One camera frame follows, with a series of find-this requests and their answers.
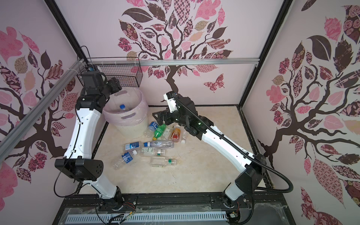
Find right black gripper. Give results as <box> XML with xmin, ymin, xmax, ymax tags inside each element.
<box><xmin>153</xmin><ymin>106</ymin><xmax>190</xmax><ymax>128</ymax></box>

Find orange red drink bottle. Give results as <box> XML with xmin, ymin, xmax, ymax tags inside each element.
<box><xmin>171</xmin><ymin>125</ymin><xmax>181</xmax><ymax>143</ymax></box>

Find clear ribbed bottle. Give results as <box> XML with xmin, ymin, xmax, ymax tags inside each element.
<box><xmin>181</xmin><ymin>130</ymin><xmax>187</xmax><ymax>144</ymax></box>

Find clear square bottle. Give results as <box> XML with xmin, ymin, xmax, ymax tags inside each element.
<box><xmin>140</xmin><ymin>147</ymin><xmax>166</xmax><ymax>157</ymax></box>
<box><xmin>150</xmin><ymin>156</ymin><xmax>177</xmax><ymax>167</ymax></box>

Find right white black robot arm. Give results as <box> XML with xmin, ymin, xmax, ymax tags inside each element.
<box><xmin>153</xmin><ymin>91</ymin><xmax>266</xmax><ymax>208</ymax></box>

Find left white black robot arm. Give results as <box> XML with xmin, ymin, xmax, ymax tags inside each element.
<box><xmin>54</xmin><ymin>70</ymin><xmax>124</xmax><ymax>206</ymax></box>

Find pink plastic bin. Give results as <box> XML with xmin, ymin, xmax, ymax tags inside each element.
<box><xmin>103</xmin><ymin>87</ymin><xmax>149</xmax><ymax>138</ymax></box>

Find blue label bottle near bin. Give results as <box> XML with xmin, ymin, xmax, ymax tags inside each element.
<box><xmin>144</xmin><ymin>121</ymin><xmax>158</xmax><ymax>138</ymax></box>

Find clear bottle green label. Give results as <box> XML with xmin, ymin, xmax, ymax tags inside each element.
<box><xmin>162</xmin><ymin>125</ymin><xmax>173</xmax><ymax>140</ymax></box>

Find light green bottle yellow cap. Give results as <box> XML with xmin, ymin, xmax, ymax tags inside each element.
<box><xmin>152</xmin><ymin>124</ymin><xmax>167</xmax><ymax>140</ymax></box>

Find long clear crushed bottle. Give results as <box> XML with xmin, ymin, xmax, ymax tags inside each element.
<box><xmin>143</xmin><ymin>140</ymin><xmax>174</xmax><ymax>149</ymax></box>

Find flat blue label bottle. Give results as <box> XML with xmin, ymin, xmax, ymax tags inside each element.
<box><xmin>124</xmin><ymin>141</ymin><xmax>143</xmax><ymax>152</ymax></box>

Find blue label bottle lower left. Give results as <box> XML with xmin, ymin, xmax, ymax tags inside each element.
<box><xmin>111</xmin><ymin>150</ymin><xmax>138</xmax><ymax>170</ymax></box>

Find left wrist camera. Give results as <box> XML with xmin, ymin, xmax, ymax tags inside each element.
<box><xmin>86</xmin><ymin>65</ymin><xmax>97</xmax><ymax>71</ymax></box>

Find black wire basket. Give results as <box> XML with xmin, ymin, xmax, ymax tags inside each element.
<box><xmin>77</xmin><ymin>56</ymin><xmax>143</xmax><ymax>88</ymax></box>

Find aluminium rail back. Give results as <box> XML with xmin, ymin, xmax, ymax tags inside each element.
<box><xmin>89</xmin><ymin>57</ymin><xmax>260</xmax><ymax>66</ymax></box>

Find aluminium rail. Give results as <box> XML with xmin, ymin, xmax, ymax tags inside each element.
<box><xmin>0</xmin><ymin>59</ymin><xmax>85</xmax><ymax>164</ymax></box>
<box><xmin>89</xmin><ymin>57</ymin><xmax>260</xmax><ymax>66</ymax></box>

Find aluminium rail left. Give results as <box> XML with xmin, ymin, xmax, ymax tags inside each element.
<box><xmin>0</xmin><ymin>59</ymin><xmax>85</xmax><ymax>164</ymax></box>

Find white slotted cable duct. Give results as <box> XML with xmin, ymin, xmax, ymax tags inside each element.
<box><xmin>64</xmin><ymin>211</ymin><xmax>227</xmax><ymax>225</ymax></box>

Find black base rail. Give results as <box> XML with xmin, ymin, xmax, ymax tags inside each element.
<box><xmin>52</xmin><ymin>192</ymin><xmax>295</xmax><ymax>225</ymax></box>

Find black corrugated cable conduit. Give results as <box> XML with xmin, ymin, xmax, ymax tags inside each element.
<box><xmin>171</xmin><ymin>91</ymin><xmax>294</xmax><ymax>194</ymax></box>

